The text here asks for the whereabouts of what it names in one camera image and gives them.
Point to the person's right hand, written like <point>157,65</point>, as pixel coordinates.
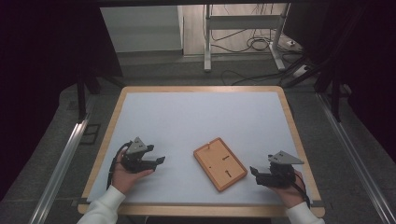
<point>289,196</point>

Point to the black frame post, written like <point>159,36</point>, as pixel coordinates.
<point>81,99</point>

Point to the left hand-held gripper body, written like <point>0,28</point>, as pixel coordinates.
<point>134,161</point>

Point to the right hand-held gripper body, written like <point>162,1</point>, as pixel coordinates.
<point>278,175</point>

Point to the small white adapter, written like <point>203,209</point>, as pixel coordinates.
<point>291,43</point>

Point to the white table mat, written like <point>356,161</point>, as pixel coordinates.
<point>199,121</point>

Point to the orange wooden tray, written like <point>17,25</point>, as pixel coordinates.
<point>218,168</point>

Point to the small dark screw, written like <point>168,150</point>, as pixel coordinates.
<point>226,156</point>
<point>228,173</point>

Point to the white power strip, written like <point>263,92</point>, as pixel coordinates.
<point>300,71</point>

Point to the person's left hand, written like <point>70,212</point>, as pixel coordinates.
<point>123,179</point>

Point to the white metal stand frame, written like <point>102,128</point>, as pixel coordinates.
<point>207,37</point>

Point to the black floor socket cover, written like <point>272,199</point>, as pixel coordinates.
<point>90,133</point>

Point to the white cabinet panel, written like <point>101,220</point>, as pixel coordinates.
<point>141,29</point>

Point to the aluminium rail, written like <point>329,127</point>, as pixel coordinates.
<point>59,168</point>
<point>355,155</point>

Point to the dark curtain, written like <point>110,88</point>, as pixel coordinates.
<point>367,71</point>
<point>40,77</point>

